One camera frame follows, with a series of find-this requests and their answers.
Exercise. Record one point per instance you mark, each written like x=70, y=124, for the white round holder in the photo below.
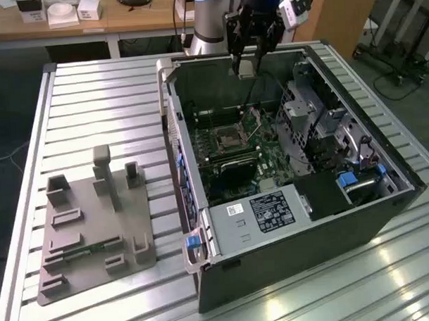
x=62, y=14

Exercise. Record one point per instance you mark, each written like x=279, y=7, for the green motherboard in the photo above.
x=271, y=158

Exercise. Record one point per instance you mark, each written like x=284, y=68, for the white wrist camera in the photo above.
x=294, y=10

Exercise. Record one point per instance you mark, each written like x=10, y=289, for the grey parts rack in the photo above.
x=93, y=221

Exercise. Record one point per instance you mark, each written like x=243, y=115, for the black RAM slot row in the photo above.
x=202, y=118
x=232, y=156

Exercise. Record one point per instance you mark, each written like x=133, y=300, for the green RAM stick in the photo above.
x=85, y=250

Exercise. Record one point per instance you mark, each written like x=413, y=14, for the small blue clip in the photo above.
x=381, y=170

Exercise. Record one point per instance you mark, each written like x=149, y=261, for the blue case latch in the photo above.
x=192, y=242

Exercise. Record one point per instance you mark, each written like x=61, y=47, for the metal drive cage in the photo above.
x=297, y=112

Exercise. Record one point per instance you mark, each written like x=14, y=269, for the black PC case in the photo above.
x=292, y=256

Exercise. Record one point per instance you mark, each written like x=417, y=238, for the white box black top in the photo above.
x=31, y=8

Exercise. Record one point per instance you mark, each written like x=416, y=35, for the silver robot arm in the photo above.
x=209, y=23

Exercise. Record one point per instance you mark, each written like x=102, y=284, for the white printed box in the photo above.
x=88, y=10

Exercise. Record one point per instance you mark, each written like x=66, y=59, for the small silver heat sink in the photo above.
x=268, y=184

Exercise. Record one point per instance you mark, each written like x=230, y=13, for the CPU socket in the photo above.
x=229, y=139

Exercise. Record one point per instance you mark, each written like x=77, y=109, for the silver power supply unit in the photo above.
x=238, y=230

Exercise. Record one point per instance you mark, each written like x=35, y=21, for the wheeled equipment cart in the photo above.
x=408, y=64

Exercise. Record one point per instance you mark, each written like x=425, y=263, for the black plastic shroud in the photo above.
x=321, y=195

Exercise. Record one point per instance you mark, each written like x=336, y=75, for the blue disk carrier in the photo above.
x=347, y=180

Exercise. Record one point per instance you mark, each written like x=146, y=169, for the wooden cabinet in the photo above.
x=340, y=15

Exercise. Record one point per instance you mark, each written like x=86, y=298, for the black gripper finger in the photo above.
x=274, y=35
x=237, y=33

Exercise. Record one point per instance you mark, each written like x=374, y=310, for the silver CPU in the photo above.
x=247, y=69

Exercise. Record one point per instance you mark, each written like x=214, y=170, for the black graphics card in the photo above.
x=237, y=172

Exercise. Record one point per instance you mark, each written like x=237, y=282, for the small white box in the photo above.
x=188, y=13

